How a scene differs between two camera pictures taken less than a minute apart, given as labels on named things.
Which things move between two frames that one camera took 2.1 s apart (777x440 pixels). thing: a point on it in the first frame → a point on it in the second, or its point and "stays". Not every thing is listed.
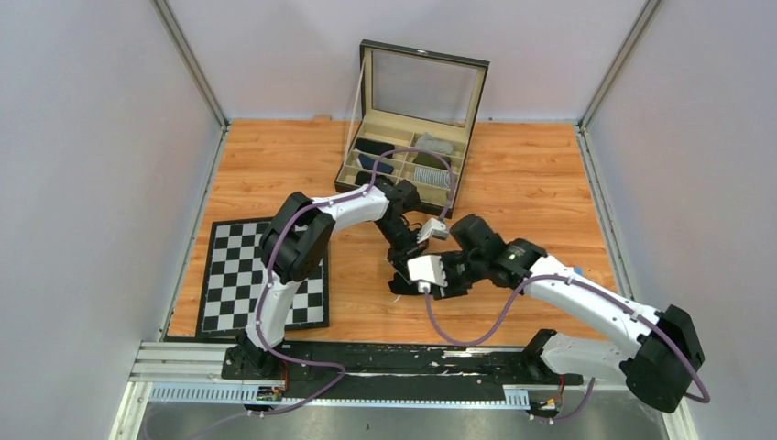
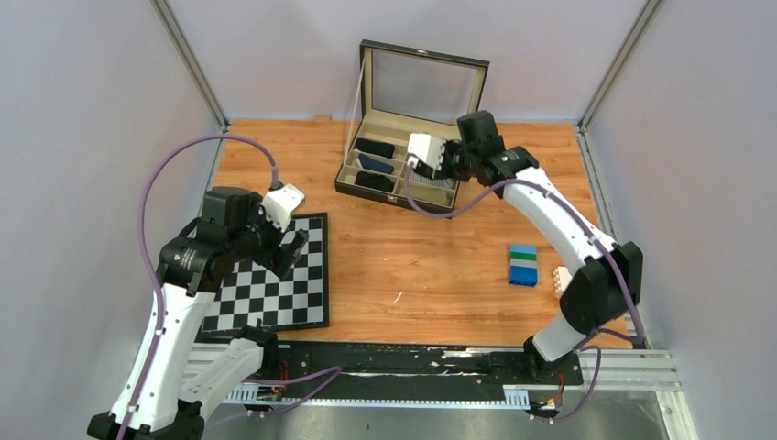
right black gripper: (452, 290) → (443, 171)
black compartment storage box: (416, 114) stays
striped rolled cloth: (430, 176) stays
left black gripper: (399, 259) → (277, 258)
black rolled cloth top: (374, 147) stays
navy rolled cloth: (368, 163) stays
